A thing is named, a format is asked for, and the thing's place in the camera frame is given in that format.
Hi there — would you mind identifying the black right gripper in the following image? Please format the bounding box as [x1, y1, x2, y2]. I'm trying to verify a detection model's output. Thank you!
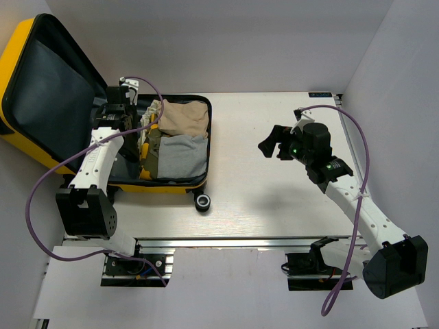
[259, 125, 313, 166]

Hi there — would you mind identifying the white green patterned garment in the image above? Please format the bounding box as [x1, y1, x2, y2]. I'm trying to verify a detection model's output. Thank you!
[138, 100, 162, 148]

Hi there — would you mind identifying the camouflage yellow green garment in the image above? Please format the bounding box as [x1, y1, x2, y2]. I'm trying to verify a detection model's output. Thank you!
[139, 124, 163, 181]

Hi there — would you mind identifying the beige garment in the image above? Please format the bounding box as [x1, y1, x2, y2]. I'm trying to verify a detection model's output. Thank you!
[158, 99, 209, 138]

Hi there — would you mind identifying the grey cloth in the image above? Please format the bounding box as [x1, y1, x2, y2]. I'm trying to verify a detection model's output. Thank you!
[157, 135, 208, 180]

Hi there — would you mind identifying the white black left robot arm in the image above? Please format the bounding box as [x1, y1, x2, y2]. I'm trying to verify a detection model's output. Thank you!
[56, 80, 145, 273]

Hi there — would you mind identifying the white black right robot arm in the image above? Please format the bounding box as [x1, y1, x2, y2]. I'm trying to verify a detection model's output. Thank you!
[258, 123, 428, 299]

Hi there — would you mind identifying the white foreground board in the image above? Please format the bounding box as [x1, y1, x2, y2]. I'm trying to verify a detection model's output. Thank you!
[34, 249, 427, 328]

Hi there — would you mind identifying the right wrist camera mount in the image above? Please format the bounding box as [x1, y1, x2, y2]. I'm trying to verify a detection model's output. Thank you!
[290, 108, 316, 134]

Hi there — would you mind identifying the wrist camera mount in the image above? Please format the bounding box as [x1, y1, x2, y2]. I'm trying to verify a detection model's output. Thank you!
[290, 108, 316, 134]
[119, 77, 139, 105]

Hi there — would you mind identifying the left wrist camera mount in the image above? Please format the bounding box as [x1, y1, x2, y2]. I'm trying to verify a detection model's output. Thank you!
[119, 77, 139, 105]

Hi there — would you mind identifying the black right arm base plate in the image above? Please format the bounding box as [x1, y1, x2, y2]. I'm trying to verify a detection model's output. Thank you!
[281, 253, 342, 292]

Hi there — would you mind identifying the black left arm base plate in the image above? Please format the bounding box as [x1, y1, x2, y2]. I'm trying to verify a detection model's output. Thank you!
[100, 248, 175, 288]

